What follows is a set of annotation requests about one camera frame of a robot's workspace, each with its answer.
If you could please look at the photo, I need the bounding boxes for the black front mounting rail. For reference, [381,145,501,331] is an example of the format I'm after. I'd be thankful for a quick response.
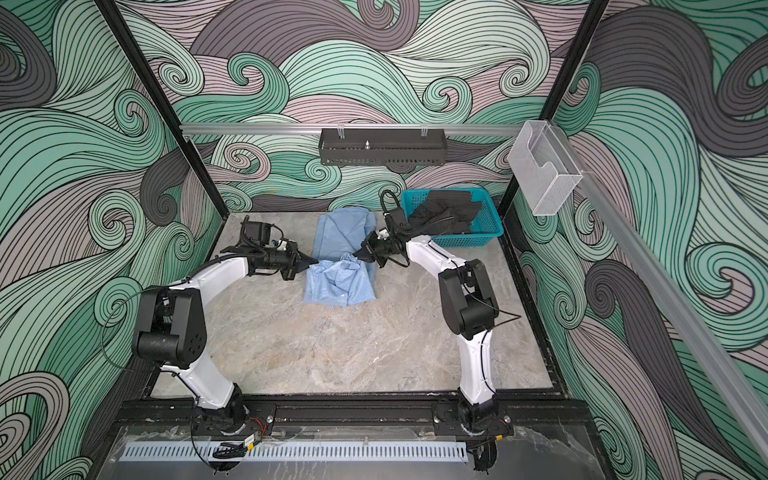
[115,392,591,439]

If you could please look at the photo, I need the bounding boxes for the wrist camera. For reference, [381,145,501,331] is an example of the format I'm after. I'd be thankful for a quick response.
[239,216,281,248]
[384,208,409,235]

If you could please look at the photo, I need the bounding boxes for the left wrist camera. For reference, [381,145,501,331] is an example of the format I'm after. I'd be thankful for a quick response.
[239,216,281,248]

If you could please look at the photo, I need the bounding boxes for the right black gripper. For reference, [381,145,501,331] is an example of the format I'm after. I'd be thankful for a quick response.
[351,229,399,267]

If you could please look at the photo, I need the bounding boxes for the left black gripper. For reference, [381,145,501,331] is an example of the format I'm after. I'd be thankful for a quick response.
[260,241,318,281]

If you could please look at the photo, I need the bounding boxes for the red black wire bundle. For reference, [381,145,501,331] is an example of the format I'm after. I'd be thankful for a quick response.
[212,419,268,461]

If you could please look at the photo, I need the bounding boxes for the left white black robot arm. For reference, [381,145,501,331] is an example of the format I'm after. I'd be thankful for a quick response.
[132,240,318,435]

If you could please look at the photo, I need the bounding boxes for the teal plastic basket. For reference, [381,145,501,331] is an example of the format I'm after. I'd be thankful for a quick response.
[402,188,504,248]

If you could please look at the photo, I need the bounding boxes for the clear plastic wall bin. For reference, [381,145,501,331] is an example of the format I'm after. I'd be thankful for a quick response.
[507,120,583,217]

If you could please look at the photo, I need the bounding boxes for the right aluminium rail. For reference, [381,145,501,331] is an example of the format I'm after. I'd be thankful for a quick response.
[550,125,767,460]

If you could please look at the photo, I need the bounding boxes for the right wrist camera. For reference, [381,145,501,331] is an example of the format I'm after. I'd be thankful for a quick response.
[384,208,409,235]

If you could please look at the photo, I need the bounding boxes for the light blue long sleeve shirt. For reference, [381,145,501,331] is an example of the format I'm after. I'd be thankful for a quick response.
[303,207,376,307]

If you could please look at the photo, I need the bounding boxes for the back aluminium rail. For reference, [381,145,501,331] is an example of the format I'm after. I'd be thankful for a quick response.
[180,122,522,137]

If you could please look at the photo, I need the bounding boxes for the aluminium rail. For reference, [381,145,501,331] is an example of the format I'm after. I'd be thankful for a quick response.
[180,122,522,137]
[550,125,767,460]

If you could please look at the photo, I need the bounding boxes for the dark grey shirt in basket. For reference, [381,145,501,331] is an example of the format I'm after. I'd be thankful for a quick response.
[408,190,483,236]

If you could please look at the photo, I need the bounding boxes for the black perforated wall tray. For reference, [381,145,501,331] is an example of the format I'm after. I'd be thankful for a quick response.
[318,127,448,167]

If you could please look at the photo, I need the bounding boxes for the white slotted cable duct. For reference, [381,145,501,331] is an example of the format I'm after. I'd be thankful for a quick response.
[118,441,469,463]

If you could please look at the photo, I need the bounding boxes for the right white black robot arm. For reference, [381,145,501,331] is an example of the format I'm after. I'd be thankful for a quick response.
[355,229,500,435]

